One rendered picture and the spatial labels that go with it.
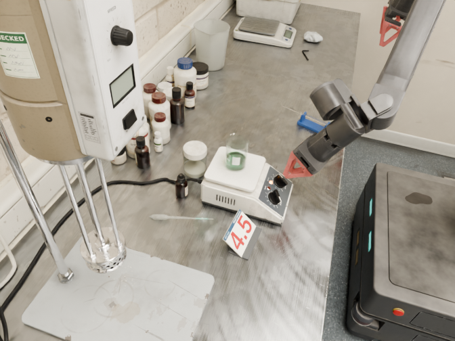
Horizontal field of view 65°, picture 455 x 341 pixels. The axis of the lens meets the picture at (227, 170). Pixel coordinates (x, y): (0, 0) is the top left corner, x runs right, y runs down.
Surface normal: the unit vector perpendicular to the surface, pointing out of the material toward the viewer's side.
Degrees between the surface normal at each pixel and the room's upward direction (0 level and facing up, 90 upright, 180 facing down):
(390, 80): 38
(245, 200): 90
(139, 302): 0
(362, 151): 0
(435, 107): 90
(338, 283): 0
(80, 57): 90
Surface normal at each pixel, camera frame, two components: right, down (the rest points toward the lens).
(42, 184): 0.95, 0.25
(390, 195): 0.07, -0.72
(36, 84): 0.17, 0.69
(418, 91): -0.30, 0.64
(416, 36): -0.23, -0.21
